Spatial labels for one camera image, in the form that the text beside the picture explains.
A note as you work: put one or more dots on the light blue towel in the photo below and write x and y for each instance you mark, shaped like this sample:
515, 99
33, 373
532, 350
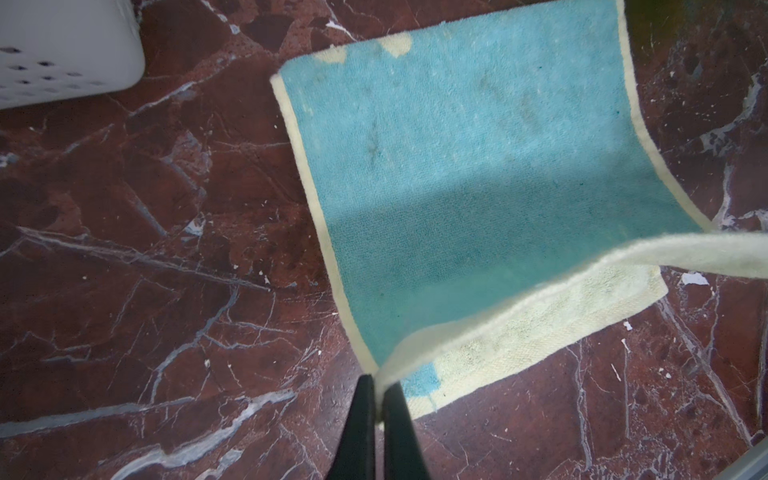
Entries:
485, 193

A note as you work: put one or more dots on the white perforated plastic basket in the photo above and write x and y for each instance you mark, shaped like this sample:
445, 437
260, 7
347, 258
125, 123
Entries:
57, 50

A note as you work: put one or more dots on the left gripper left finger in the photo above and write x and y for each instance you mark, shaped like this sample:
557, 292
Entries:
355, 455

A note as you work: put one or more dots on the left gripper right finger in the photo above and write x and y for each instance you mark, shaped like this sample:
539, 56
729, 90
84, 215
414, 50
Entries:
403, 458

